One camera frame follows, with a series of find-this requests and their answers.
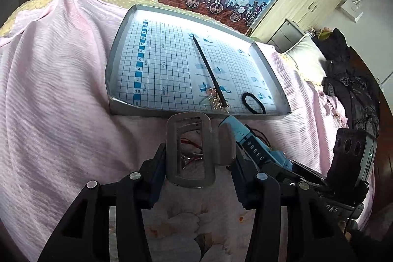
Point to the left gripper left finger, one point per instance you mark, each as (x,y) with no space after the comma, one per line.
(83,232)

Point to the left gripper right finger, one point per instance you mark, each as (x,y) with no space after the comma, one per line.
(266,190)

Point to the light blue smart watch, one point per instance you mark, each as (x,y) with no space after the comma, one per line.
(253,146)

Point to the beige rectangular hair claw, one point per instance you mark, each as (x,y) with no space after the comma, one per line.
(194,149)

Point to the black hair stick with charms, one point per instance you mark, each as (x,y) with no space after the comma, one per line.
(216,96)

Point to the pink floral bed sheet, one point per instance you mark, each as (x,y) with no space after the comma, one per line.
(57,133)

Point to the black clothes pile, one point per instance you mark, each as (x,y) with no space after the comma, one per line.
(356,90)

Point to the white pillow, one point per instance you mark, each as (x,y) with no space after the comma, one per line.
(307,60)

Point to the grey drawer cabinet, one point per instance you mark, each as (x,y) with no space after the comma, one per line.
(286,36)

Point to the grey tray with grid paper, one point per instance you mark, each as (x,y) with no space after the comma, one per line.
(154,68)

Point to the white paper bag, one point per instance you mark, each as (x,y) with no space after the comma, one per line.
(352,9)

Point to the beige wooden wardrobe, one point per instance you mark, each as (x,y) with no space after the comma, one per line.
(304,13)

